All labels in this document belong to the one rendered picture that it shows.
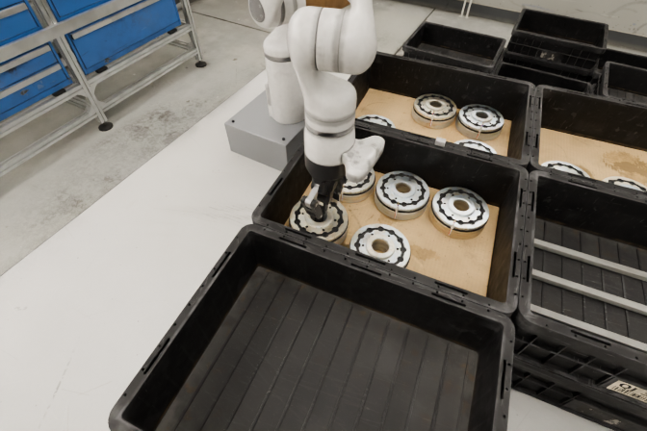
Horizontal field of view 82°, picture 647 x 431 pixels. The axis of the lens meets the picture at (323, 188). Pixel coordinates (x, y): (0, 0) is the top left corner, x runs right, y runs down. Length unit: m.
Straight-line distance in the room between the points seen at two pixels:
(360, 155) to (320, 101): 0.10
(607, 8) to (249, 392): 3.60
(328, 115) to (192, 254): 0.50
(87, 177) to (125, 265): 1.43
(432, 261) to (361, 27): 0.42
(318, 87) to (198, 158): 0.65
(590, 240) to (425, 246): 0.31
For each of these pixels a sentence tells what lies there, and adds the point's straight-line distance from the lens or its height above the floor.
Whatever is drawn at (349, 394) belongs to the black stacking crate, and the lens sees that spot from 0.58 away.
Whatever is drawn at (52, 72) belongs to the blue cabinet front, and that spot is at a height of 0.42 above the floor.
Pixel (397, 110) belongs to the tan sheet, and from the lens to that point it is 0.99.
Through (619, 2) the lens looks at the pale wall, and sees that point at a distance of 3.77.
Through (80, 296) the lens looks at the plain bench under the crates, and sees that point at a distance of 0.91.
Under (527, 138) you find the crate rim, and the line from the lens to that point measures 0.85.
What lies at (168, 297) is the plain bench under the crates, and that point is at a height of 0.70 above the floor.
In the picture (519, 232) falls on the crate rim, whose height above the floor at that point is 0.93.
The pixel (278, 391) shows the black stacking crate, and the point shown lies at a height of 0.83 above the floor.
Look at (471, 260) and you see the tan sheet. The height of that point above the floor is 0.83.
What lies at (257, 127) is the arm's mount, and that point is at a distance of 0.98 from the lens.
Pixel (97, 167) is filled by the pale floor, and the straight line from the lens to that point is 2.33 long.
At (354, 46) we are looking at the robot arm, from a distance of 0.44.
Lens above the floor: 1.39
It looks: 47 degrees down
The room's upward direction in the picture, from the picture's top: straight up
